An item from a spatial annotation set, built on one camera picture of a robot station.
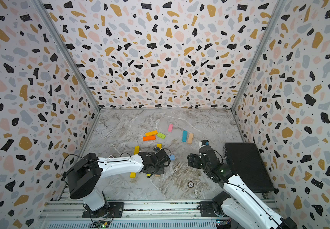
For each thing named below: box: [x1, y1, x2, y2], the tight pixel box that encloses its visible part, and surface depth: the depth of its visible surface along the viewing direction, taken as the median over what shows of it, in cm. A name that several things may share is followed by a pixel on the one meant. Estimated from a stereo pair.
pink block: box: [167, 124, 174, 133], surface depth 112 cm
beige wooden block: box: [187, 132, 195, 145], surface depth 105 cm
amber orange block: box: [144, 129, 158, 137], surface depth 108 cm
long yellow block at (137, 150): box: [134, 145, 140, 155], surface depth 99 cm
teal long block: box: [181, 130, 188, 143], surface depth 108 cm
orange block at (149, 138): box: [142, 135, 156, 142], surface depth 105 cm
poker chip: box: [187, 180, 195, 189], surface depth 85 cm
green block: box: [156, 132, 166, 140], surface depth 105 cm
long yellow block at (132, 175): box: [130, 172, 136, 179], surface depth 86 cm
